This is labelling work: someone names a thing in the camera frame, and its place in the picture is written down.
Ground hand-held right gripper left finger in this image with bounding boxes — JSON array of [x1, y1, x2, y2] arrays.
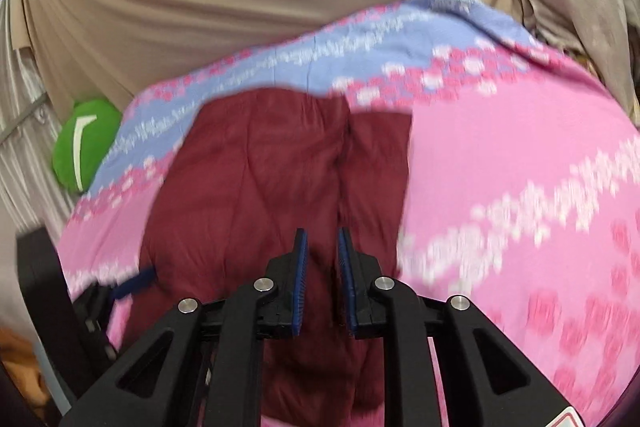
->
[[59, 228, 308, 427]]

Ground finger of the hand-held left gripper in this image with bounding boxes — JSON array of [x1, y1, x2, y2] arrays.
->
[[74, 266, 157, 375]]

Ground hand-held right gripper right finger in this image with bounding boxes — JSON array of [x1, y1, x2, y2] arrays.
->
[[337, 227, 586, 427]]

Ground maroon puffer jacket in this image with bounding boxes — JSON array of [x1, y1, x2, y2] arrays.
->
[[119, 87, 416, 420]]

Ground orange cloth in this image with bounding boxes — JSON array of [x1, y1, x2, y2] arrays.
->
[[0, 324, 51, 410]]

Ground green cloth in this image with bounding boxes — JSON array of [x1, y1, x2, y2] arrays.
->
[[52, 99, 123, 194]]

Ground silver pleated curtain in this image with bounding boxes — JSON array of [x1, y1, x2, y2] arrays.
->
[[0, 0, 76, 235]]

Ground pink and blue patterned blanket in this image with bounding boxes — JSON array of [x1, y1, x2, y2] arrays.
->
[[52, 0, 640, 427]]

